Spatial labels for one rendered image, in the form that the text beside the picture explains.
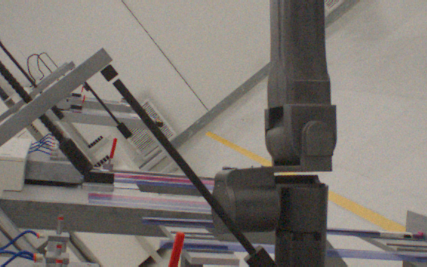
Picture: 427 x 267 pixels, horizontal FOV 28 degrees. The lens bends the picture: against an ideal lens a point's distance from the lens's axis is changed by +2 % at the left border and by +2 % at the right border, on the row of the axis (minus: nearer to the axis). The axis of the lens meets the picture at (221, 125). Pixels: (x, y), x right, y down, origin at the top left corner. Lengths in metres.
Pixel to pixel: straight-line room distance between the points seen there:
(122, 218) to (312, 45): 1.04
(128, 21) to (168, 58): 0.53
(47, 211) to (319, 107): 1.06
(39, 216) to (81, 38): 6.67
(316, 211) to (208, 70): 7.72
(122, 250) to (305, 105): 4.68
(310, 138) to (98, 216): 1.05
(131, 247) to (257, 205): 4.67
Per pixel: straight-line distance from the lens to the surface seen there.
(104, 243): 5.55
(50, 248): 1.04
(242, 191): 0.90
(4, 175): 2.09
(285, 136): 0.93
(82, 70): 0.77
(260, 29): 8.74
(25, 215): 1.90
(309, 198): 0.93
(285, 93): 0.93
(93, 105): 6.89
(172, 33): 8.58
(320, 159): 0.93
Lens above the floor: 1.36
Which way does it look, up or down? 10 degrees down
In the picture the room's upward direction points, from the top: 38 degrees counter-clockwise
